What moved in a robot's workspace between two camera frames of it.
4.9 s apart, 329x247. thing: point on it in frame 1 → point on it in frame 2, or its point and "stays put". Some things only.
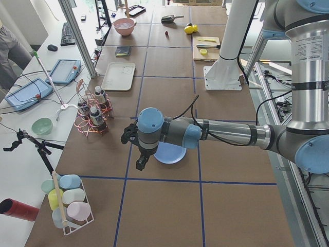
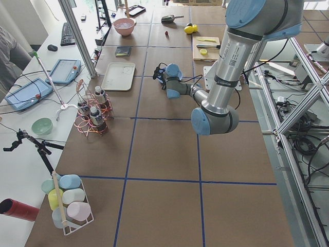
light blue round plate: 170,154 → 173,70
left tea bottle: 98,121 stays put
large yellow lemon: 188,29 stays put
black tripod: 21,134 stays put
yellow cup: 53,199 stays put
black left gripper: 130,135 → 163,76
